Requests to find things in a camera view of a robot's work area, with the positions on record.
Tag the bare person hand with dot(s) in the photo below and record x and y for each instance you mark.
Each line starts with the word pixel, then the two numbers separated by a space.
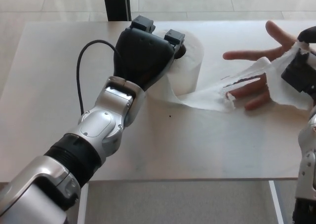
pixel 247 54

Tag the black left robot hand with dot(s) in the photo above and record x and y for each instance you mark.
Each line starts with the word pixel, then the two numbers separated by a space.
pixel 143 56

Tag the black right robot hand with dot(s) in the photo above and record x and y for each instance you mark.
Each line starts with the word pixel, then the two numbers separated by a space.
pixel 298 73

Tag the torn toilet paper piece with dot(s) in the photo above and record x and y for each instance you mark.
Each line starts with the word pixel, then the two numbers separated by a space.
pixel 276 85

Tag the white toilet paper roll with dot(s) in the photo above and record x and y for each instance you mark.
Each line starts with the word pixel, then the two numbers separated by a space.
pixel 187 70

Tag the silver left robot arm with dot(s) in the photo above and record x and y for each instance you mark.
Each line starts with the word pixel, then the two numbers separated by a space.
pixel 93 125

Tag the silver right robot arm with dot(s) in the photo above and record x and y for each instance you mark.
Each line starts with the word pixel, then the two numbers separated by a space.
pixel 307 159

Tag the dark door frame post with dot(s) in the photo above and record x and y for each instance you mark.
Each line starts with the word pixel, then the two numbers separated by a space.
pixel 116 4

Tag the white table frame bar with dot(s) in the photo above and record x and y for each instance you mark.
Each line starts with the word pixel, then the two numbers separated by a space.
pixel 276 204
pixel 83 204

